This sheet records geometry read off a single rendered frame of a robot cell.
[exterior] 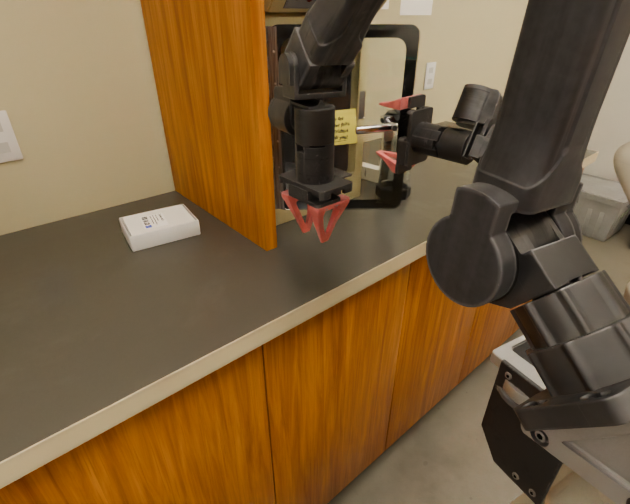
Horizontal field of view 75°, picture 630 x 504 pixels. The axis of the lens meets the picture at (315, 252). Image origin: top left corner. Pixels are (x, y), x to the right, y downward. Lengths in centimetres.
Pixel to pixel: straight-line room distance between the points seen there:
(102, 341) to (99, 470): 20
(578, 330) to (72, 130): 116
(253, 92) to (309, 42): 31
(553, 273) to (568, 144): 9
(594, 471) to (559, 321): 11
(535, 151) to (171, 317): 63
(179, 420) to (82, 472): 15
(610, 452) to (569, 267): 13
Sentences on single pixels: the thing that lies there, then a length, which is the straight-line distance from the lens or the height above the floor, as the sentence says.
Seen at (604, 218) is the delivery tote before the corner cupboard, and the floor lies 18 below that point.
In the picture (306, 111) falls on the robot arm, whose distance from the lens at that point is 57.
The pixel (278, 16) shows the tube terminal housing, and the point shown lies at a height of 140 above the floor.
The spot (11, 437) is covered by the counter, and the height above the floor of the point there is 94.
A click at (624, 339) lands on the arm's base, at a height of 123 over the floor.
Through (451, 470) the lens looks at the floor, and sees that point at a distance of 172.
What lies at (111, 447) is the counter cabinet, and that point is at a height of 83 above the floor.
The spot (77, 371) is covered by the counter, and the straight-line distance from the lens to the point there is 74.
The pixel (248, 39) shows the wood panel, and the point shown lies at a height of 137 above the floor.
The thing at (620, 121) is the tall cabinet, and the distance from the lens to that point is 379.
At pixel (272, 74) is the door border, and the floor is 130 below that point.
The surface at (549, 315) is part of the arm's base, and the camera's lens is 34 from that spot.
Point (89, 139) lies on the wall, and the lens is 126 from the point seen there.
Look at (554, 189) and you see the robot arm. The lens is 34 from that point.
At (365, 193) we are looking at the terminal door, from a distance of 100.
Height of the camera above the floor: 141
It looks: 30 degrees down
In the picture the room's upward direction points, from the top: straight up
